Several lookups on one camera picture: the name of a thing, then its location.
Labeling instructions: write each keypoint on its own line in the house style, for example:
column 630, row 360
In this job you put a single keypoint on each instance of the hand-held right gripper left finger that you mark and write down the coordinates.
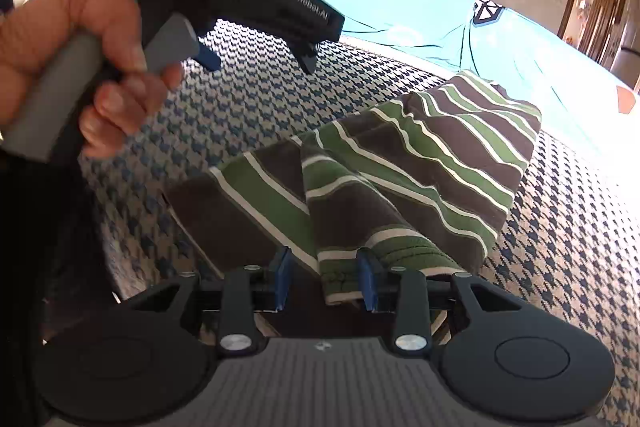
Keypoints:
column 282, row 279

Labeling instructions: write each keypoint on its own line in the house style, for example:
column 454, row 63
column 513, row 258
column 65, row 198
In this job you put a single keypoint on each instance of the houndstooth mattress cover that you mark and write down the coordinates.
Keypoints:
column 550, row 232

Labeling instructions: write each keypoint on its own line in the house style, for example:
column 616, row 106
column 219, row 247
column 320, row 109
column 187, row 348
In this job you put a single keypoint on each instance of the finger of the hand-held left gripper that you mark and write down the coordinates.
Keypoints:
column 210, row 59
column 307, row 57

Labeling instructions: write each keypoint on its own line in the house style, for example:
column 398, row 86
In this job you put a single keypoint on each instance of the person's left hand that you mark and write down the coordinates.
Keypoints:
column 75, row 12

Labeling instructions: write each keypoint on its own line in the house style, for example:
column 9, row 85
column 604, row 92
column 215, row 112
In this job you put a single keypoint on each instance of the blue printed bed sheet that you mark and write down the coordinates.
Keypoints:
column 425, row 22

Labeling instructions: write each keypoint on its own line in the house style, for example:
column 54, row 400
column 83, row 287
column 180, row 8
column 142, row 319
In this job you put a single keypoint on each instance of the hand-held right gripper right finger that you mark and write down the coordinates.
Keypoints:
column 369, row 282

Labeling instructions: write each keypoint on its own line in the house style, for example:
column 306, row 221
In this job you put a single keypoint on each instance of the green brown striped shirt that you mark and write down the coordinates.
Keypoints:
column 425, row 157

